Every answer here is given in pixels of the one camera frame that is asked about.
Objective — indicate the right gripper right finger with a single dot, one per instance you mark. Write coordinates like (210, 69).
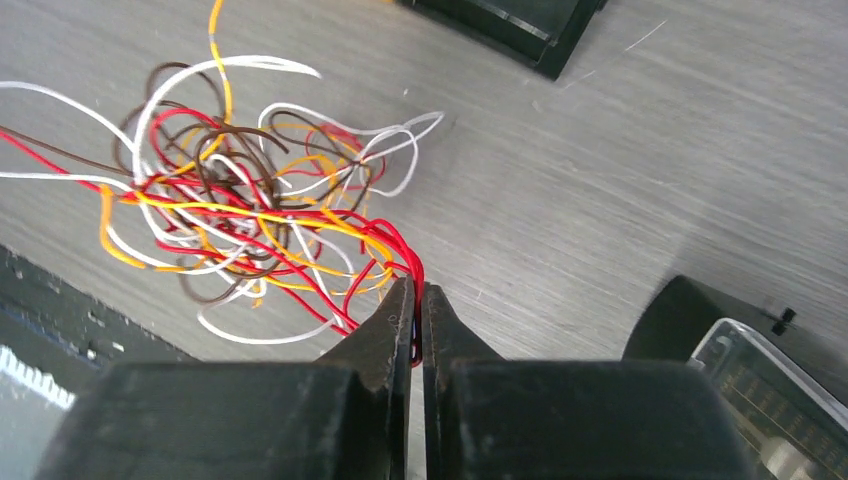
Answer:
(488, 417)

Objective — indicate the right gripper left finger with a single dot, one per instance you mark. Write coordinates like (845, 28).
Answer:
(342, 416)

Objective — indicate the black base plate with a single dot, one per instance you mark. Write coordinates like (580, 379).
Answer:
(59, 330)

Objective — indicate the black clear-topped device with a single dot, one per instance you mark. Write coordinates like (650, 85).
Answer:
(792, 426)

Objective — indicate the slotted cable duct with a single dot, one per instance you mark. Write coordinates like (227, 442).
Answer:
(37, 381)

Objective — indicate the black plastic bin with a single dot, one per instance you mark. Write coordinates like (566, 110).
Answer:
(541, 35)

